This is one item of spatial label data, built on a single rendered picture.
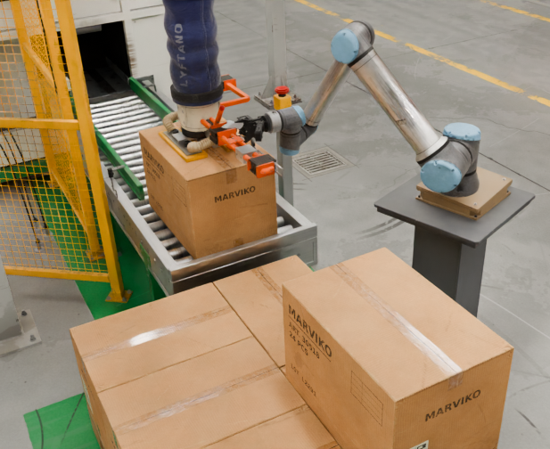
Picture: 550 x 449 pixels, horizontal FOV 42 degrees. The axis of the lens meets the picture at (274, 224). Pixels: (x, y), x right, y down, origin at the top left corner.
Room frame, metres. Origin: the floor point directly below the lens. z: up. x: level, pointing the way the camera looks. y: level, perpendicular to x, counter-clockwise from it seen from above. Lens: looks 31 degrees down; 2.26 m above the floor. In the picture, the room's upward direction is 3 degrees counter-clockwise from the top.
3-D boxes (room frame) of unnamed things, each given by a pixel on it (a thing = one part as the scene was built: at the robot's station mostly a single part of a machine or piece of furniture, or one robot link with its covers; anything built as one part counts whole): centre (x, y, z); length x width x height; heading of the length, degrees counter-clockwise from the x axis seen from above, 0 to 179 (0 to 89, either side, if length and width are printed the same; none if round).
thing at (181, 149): (2.90, 0.39, 0.97); 0.34 x 0.10 x 0.05; 27
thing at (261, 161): (2.40, 0.04, 1.08); 0.08 x 0.07 x 0.05; 27
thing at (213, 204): (2.92, 0.30, 0.75); 0.60 x 0.40 x 0.40; 27
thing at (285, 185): (3.33, -0.07, 0.50); 0.07 x 0.07 x 1.00; 26
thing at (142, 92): (4.08, 0.56, 0.60); 1.60 x 0.10 x 0.09; 26
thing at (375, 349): (1.66, -0.33, 0.74); 0.60 x 0.40 x 0.40; 27
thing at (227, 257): (2.59, 0.13, 0.58); 0.70 x 0.03 x 0.06; 116
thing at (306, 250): (2.59, 0.13, 0.48); 0.70 x 0.03 x 0.15; 116
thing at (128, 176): (3.85, 1.04, 0.60); 1.60 x 0.10 x 0.09; 26
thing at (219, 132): (2.72, 0.19, 1.08); 0.10 x 0.08 x 0.06; 117
